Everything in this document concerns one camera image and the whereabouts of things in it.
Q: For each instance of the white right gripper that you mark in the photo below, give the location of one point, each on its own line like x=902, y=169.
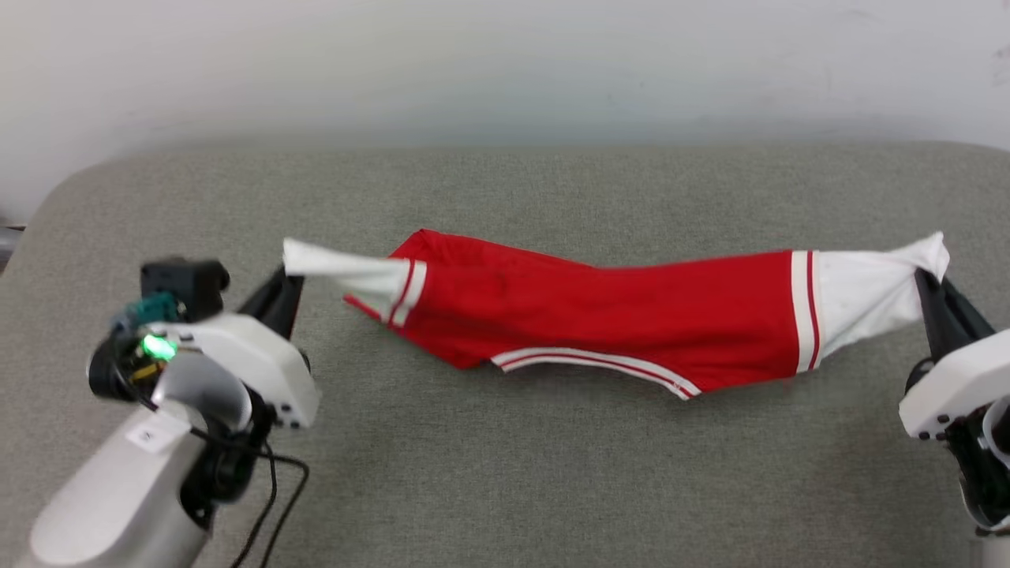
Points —
x=959, y=379

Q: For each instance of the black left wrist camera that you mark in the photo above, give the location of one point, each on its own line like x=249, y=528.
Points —
x=185, y=284

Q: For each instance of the red and white garment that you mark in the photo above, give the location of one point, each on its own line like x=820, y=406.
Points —
x=592, y=308

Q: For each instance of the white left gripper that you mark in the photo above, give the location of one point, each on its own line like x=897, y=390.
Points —
x=252, y=355

